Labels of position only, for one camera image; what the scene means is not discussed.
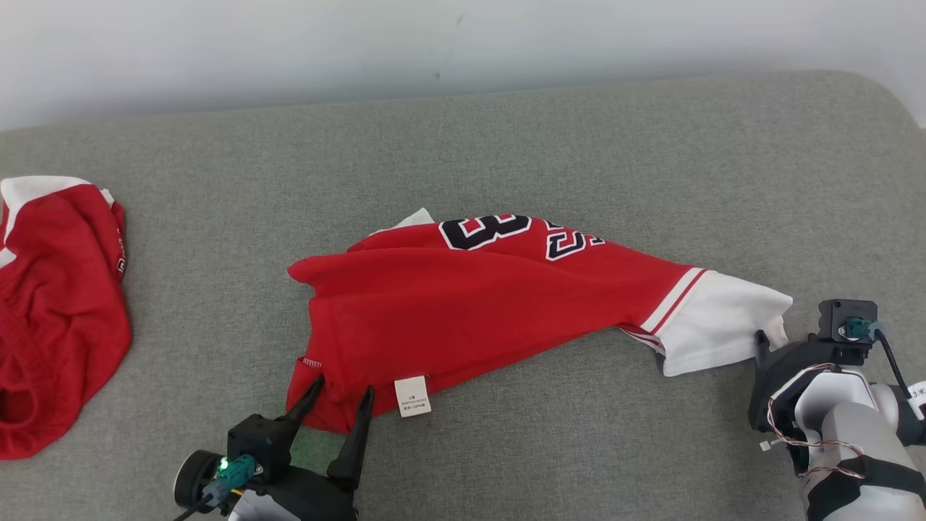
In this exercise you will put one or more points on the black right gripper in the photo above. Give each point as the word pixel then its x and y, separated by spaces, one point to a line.
pixel 792 358

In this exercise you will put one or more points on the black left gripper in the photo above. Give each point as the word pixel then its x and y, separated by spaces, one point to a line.
pixel 304 496

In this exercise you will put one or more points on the red Bulls jersey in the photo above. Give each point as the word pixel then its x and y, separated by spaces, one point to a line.
pixel 470 311

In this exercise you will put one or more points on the red shorts with white stripe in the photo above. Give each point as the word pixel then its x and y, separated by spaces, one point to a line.
pixel 58 304

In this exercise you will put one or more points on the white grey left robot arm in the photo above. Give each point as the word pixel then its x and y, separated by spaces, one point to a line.
pixel 257 511

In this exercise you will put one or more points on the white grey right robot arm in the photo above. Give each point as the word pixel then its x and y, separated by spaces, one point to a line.
pixel 861 449

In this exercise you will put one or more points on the grey fabric sofa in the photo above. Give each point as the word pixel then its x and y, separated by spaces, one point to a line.
pixel 506 159

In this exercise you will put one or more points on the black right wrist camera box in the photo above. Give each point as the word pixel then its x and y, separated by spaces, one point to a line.
pixel 835 316

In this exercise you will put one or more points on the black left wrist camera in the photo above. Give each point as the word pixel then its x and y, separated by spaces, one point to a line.
pixel 195 477

